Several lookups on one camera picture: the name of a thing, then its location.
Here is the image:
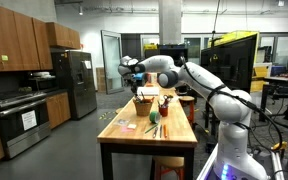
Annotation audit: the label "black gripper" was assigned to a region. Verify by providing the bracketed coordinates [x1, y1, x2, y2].
[130, 79, 144, 99]

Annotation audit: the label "woven wicker basket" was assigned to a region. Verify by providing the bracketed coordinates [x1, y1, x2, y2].
[132, 98, 154, 118]

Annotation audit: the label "white paper stack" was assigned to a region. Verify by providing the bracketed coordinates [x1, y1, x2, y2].
[137, 86, 160, 97]

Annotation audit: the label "white plastic bottle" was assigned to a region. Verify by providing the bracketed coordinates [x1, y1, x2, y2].
[149, 72, 158, 84]

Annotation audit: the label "green tape roll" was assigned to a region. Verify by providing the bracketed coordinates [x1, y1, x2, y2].
[149, 110, 162, 124]

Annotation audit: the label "red mug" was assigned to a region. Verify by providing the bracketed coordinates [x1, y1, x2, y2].
[158, 104, 169, 118]

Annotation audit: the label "clear plastic parts bag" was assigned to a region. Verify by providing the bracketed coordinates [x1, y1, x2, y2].
[114, 118, 131, 128]

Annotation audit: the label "green pencil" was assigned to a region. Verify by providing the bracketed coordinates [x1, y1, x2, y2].
[144, 123, 159, 135]

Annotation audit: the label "glass door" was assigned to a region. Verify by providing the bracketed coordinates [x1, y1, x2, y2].
[100, 29, 125, 95]

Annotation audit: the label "round wooden stool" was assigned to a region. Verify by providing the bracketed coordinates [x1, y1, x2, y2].
[178, 95, 196, 128]
[152, 155, 185, 180]

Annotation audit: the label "stainless steel refrigerator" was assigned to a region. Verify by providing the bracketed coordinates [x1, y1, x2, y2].
[51, 50, 98, 120]

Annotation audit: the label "concrete column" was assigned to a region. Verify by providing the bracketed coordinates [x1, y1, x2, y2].
[158, 0, 183, 46]

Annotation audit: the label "small wooden upper cabinet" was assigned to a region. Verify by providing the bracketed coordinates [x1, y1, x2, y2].
[46, 21, 82, 50]

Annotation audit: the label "black microwave oven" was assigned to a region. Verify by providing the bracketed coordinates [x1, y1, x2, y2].
[28, 76, 57, 92]

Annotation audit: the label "white stacked dishes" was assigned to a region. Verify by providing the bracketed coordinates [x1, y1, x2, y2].
[30, 71, 52, 78]

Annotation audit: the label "white paper notice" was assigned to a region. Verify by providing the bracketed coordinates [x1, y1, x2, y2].
[21, 109, 38, 132]

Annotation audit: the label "stainless steel oven stove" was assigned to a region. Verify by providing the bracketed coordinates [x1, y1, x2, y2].
[0, 91, 52, 159]

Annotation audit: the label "large wooden upper cabinet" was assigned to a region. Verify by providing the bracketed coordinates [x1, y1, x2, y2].
[0, 1, 53, 73]

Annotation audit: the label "black workbench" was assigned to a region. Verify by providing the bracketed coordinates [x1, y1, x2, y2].
[258, 74, 288, 122]

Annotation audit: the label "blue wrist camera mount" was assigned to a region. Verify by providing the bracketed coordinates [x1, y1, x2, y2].
[132, 73, 145, 82]

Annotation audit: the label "black handled scissors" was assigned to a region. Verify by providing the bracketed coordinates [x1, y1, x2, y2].
[163, 94, 174, 104]

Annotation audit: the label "black metal table frame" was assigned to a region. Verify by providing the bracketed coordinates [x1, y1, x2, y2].
[99, 141, 196, 180]

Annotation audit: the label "aluminium frame rail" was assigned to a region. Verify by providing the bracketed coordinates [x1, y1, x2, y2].
[271, 151, 286, 180]
[196, 143, 220, 180]

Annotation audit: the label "yellow machine enclosure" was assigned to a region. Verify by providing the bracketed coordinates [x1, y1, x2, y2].
[209, 30, 269, 94]

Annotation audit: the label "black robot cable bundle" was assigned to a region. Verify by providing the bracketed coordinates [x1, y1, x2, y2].
[180, 56, 285, 164]

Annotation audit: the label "yellow black clamp handle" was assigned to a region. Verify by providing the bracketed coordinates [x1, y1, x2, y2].
[271, 141, 288, 154]

